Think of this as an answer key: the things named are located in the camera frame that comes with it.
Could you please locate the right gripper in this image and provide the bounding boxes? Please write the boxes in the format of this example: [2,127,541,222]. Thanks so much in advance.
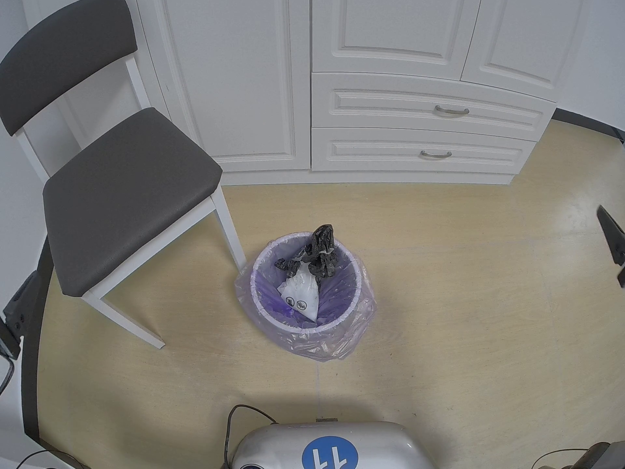
[597,204,625,288]

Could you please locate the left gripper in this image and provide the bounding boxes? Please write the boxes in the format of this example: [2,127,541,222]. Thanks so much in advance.
[0,270,40,359]

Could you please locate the black plastic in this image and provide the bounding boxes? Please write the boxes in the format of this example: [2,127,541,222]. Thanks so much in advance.
[274,224,343,292]

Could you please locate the purple plastic bag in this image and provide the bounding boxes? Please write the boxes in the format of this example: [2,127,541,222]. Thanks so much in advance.
[235,232,378,361]

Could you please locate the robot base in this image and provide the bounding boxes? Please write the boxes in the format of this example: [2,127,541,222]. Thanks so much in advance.
[234,420,435,469]

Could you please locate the white trash bin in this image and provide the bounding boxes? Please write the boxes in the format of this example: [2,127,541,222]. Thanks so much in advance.
[250,233,365,346]

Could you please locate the white chair grey cushions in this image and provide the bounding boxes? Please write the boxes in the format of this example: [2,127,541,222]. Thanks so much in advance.
[0,0,248,350]

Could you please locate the white wardrobe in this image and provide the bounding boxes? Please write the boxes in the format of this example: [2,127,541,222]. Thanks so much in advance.
[20,0,594,187]

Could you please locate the black cable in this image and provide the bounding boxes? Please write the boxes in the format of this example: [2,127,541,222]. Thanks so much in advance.
[222,405,279,469]

